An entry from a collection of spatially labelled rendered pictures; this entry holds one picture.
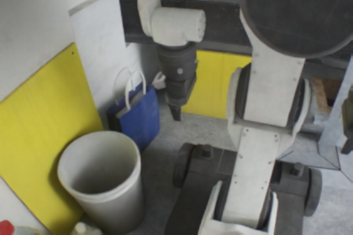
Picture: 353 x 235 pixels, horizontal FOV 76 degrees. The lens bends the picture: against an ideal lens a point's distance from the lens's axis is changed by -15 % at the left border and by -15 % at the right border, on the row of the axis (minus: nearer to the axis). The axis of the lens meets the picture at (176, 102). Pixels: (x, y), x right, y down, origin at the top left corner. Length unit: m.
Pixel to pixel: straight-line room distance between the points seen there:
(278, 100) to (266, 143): 0.15
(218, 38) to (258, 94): 0.77
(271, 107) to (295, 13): 0.39
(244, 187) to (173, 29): 0.46
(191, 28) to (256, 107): 0.23
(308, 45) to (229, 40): 1.09
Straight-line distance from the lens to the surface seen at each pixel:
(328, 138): 1.47
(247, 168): 0.72
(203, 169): 1.01
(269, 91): 0.58
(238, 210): 0.76
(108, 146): 1.02
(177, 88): 0.62
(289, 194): 1.03
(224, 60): 1.28
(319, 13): 0.23
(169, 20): 0.52
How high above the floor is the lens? 0.99
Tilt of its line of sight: 38 degrees down
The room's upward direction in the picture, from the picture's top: 3 degrees counter-clockwise
